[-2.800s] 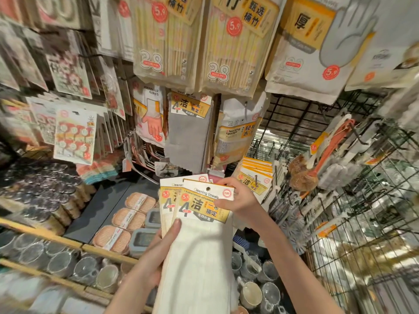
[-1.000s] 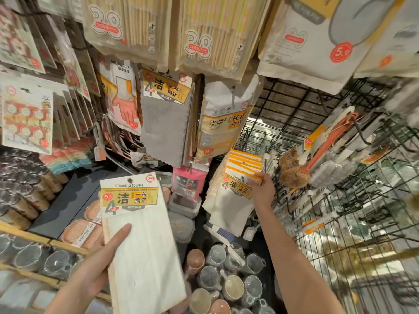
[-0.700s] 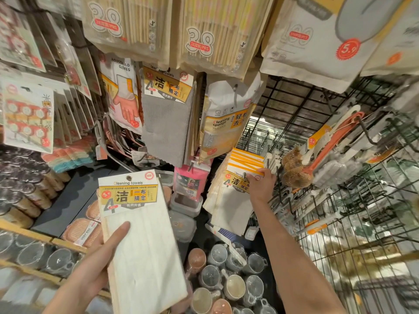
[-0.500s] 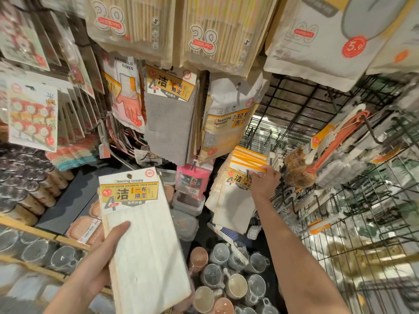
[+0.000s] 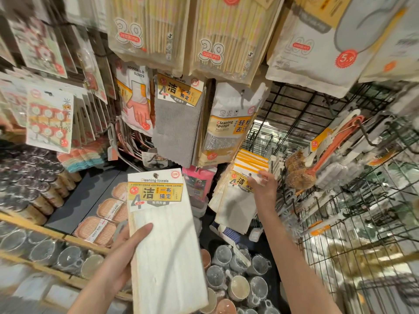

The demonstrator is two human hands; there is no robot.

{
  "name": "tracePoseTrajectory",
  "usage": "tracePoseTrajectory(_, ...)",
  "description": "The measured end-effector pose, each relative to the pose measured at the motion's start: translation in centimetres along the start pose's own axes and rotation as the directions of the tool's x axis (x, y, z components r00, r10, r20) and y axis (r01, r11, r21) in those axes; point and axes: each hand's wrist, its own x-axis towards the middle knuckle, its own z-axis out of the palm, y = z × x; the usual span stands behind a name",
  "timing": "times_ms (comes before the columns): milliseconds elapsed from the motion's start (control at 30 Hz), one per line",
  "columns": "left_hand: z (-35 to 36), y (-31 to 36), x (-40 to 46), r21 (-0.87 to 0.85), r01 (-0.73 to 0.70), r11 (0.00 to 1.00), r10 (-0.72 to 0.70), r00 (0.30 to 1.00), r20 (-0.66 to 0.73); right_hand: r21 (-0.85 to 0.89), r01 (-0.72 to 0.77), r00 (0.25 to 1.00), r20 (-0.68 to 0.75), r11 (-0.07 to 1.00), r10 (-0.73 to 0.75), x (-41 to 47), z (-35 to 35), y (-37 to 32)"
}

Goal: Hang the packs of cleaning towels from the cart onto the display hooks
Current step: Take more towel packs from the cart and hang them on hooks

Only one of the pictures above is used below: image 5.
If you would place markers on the person's right hand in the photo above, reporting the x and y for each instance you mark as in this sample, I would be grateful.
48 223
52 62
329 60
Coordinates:
266 191

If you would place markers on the person's left hand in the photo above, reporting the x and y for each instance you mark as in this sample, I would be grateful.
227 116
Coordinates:
113 268

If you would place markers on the person's right fingers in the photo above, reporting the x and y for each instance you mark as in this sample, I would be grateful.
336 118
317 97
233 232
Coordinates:
265 177

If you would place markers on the person's left thumb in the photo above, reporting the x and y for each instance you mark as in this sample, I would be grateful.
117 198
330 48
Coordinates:
141 237

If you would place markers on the white cleaning towel pack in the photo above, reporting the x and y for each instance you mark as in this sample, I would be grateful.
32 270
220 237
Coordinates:
167 245

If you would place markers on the person's left forearm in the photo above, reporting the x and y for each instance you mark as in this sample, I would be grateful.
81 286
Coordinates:
88 299

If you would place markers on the person's right forearm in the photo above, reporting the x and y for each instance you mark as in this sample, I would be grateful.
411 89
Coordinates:
291 258

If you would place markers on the brown fibre scrub brush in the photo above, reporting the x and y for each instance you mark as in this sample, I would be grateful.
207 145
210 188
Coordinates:
299 173

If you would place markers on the peach soap dish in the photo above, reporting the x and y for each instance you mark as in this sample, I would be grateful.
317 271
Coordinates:
111 210
119 191
93 230

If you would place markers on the row of hanging white towel packets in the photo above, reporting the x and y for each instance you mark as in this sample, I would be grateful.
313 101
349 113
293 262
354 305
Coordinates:
235 205

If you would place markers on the silver cleaning sponge pack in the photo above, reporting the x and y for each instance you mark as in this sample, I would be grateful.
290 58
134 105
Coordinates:
226 127

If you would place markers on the pink packaged item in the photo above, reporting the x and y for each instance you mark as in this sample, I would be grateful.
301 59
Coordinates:
198 181

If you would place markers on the blue bristle brush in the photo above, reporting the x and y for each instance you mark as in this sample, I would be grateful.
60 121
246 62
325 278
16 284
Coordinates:
226 233

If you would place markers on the row of white hanging brushes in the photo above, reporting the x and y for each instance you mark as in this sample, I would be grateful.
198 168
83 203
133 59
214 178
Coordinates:
347 166

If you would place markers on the group of clear glass cups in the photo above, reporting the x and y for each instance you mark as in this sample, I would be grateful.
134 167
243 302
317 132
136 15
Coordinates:
45 250

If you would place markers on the stack of pastel cloths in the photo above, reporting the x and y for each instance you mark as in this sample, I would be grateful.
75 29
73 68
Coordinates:
83 158

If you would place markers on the grey cleaning towel pack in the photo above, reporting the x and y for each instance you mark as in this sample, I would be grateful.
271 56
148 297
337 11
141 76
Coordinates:
176 130

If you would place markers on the group of ceramic mugs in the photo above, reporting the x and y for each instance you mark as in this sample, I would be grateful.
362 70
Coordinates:
237 281

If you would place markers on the wooden shelf divider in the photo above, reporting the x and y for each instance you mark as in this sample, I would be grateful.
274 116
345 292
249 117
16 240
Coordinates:
36 229

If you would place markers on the row of lidded jars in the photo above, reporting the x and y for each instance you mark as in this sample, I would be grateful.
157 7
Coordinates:
29 183

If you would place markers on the pink household gloves pack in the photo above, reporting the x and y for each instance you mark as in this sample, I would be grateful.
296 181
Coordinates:
136 101

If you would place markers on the bamboo chopsticks pack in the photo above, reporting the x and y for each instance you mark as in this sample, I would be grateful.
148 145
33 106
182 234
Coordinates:
229 32
150 26

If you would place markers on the row of hanging hook cards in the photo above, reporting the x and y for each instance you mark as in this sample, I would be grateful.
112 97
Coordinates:
49 117

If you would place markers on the row of hanging sticker cards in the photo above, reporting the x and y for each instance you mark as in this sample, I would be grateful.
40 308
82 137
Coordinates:
42 42

